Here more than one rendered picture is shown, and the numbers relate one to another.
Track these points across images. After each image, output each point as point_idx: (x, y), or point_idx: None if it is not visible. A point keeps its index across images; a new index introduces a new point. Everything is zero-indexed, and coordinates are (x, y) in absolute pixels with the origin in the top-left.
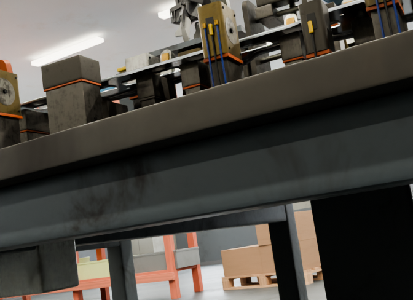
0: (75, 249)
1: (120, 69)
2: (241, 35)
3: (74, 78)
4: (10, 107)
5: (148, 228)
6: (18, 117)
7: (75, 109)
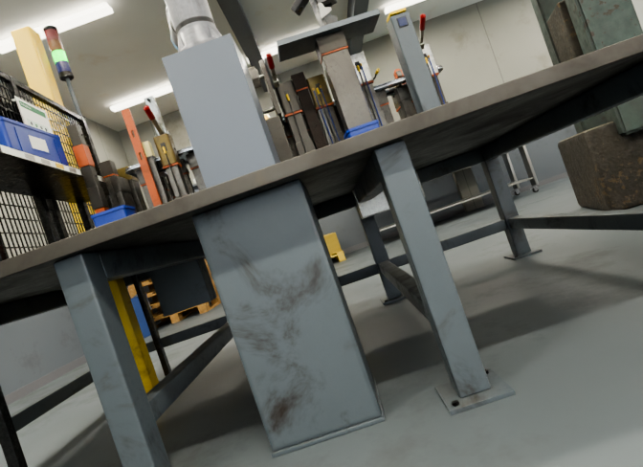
0: (601, 109)
1: None
2: (283, 55)
3: None
4: (397, 103)
5: (360, 196)
6: (400, 106)
7: None
